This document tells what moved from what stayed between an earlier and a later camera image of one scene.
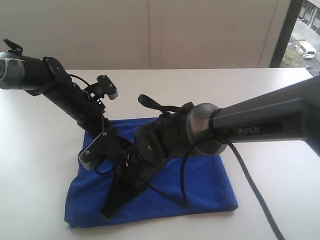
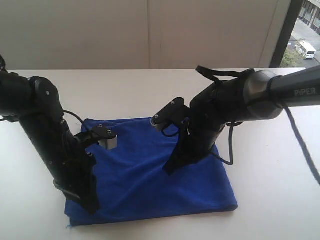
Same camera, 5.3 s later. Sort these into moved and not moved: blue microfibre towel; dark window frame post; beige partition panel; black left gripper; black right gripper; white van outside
Moved: black left gripper; black right gripper
Not moved: blue microfibre towel; white van outside; beige partition panel; dark window frame post
